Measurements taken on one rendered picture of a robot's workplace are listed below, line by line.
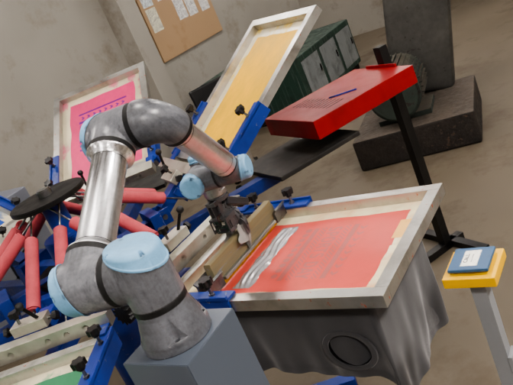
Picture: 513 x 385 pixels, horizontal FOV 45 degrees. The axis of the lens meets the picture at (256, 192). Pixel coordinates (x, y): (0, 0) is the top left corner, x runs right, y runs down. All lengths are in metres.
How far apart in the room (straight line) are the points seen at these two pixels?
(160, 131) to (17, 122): 5.14
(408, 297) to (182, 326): 0.87
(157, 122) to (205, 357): 0.56
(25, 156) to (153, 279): 5.39
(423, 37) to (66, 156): 3.17
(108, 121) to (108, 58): 6.06
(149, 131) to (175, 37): 7.04
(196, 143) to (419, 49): 4.04
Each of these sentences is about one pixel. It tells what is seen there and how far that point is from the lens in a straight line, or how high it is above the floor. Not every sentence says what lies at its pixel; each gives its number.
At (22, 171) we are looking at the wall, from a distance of 6.51.
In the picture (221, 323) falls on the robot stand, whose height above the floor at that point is 1.20.
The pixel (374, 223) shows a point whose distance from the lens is 2.00.
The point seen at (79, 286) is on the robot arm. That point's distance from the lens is 1.29.
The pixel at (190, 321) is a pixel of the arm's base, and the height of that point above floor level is 1.24.
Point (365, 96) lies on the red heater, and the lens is 2.92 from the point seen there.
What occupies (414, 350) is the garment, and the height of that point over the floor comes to 0.63.
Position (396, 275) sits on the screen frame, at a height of 0.98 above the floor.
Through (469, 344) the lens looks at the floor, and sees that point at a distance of 2.97.
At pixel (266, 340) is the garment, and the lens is 1.98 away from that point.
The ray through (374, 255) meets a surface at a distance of 1.82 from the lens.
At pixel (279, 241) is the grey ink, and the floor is 0.96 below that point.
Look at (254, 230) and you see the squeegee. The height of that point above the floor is 1.02.
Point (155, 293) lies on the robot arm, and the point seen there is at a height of 1.33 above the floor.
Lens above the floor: 1.82
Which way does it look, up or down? 19 degrees down
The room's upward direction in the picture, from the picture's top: 24 degrees counter-clockwise
